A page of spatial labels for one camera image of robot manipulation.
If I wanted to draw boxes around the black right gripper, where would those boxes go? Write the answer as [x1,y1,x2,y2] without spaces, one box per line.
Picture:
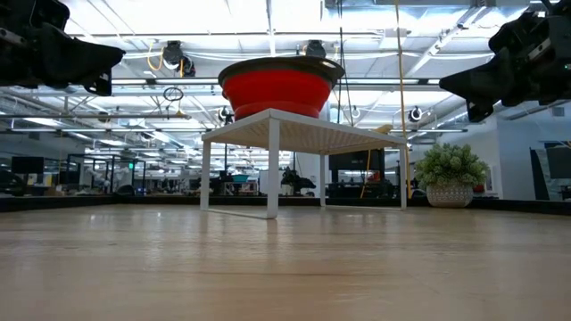
[438,9,571,124]

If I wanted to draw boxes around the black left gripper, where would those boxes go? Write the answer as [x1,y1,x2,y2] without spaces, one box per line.
[0,21,127,97]

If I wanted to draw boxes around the red collapsible bowl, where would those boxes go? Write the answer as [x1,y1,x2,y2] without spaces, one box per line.
[217,55,346,122]

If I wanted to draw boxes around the green artificial plant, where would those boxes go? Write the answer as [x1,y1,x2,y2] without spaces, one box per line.
[414,142,490,210]

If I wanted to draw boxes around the small black background monitor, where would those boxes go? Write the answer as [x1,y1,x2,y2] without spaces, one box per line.
[11,155,46,176]

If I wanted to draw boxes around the white perforated metal shelf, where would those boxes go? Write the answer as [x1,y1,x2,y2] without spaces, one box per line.
[199,108,409,220]

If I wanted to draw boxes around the yellow cable with black plug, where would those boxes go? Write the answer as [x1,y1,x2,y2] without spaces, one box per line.
[393,0,413,201]

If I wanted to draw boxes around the black hanging cable coil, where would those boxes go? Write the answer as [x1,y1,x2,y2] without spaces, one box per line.
[162,86,185,103]

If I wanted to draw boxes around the black background workstation frame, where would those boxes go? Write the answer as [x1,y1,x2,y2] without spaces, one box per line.
[65,152,147,196]

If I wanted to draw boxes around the dark wall panel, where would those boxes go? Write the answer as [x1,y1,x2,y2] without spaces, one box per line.
[529,141,571,202]

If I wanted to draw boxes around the thin yellow hanging cable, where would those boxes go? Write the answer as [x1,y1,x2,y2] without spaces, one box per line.
[359,149,374,200]

